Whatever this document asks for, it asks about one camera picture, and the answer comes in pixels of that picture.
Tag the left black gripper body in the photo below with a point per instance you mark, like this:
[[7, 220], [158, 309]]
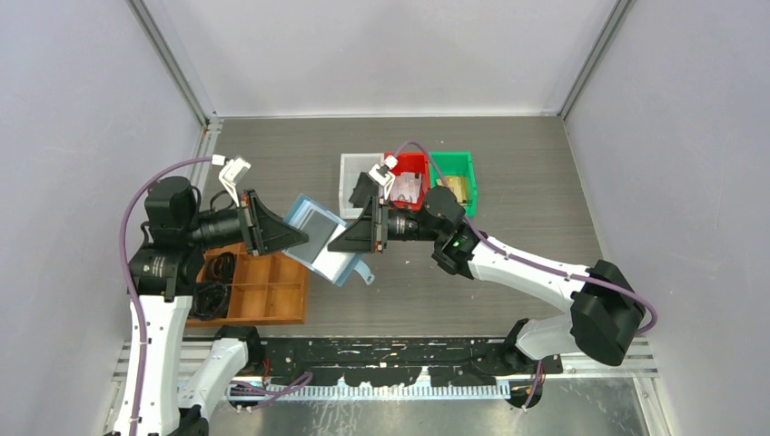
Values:
[[229, 226]]

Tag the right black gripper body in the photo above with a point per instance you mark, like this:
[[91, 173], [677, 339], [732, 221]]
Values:
[[396, 224]]

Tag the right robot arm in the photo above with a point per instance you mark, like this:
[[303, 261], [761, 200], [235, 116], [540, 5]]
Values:
[[600, 314]]

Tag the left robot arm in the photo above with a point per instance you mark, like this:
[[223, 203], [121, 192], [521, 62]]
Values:
[[161, 280]]

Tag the pink white cards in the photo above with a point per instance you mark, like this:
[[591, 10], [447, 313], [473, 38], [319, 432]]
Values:
[[407, 188]]

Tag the black card stack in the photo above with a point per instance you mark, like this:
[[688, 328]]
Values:
[[364, 189]]

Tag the gold cards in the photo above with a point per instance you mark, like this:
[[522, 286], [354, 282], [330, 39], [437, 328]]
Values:
[[458, 186]]

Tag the small black coiled band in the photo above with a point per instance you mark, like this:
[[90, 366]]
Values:
[[220, 268]]

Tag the orange wooden divider tray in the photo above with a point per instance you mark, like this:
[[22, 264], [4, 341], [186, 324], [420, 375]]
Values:
[[265, 290]]

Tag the red plastic bin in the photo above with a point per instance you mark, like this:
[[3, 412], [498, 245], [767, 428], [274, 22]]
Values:
[[416, 163]]

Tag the white plastic bin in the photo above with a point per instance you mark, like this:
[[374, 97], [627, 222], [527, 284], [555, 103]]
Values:
[[351, 166]]

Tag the black coiled bands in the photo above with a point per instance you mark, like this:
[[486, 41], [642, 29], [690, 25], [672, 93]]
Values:
[[210, 301]]

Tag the green plastic bin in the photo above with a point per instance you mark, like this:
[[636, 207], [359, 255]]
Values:
[[457, 168]]

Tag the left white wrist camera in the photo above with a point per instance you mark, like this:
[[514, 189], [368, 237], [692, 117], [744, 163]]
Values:
[[233, 170]]

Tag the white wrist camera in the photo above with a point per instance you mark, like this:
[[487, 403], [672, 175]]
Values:
[[382, 175], [233, 170]]

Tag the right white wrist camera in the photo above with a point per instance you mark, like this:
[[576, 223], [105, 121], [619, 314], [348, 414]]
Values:
[[382, 175]]

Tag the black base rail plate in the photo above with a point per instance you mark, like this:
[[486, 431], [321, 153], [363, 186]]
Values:
[[386, 362]]

